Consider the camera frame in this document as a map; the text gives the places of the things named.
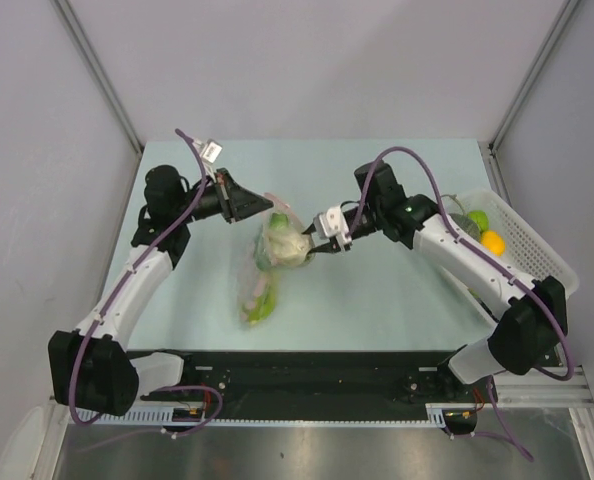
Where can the green netted melon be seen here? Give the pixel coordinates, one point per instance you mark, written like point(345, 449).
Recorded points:
point(466, 225)

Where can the white perforated plastic basket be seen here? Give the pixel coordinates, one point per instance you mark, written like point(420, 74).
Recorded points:
point(525, 249)

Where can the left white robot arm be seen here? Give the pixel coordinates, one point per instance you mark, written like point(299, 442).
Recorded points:
point(90, 367)

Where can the white slotted cable duct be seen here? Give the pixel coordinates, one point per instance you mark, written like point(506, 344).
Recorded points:
point(325, 411)

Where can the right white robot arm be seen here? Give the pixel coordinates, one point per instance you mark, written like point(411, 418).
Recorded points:
point(531, 313)

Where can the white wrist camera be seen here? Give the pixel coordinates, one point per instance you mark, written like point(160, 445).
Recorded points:
point(208, 151)
point(332, 228)

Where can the green lime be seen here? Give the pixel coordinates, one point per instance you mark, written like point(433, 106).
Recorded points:
point(480, 218)

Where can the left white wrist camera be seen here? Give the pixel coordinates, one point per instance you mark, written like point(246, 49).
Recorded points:
point(208, 151)

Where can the aluminium frame rail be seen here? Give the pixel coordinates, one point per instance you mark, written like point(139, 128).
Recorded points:
point(536, 390)

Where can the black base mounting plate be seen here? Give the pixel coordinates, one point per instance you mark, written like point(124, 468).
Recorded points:
point(409, 377)

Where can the clear pink zip top bag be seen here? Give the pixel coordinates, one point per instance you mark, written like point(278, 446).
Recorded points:
point(248, 263)

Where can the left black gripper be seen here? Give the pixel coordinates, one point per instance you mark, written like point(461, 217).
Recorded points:
point(235, 202)

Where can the yellow bell pepper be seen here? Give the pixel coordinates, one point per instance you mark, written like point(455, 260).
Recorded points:
point(493, 242)

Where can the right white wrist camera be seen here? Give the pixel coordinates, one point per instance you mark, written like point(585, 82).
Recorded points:
point(332, 228)

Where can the green lettuce cabbage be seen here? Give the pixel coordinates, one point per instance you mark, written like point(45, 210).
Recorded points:
point(280, 244)

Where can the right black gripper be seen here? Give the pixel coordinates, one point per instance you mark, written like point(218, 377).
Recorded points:
point(326, 248)

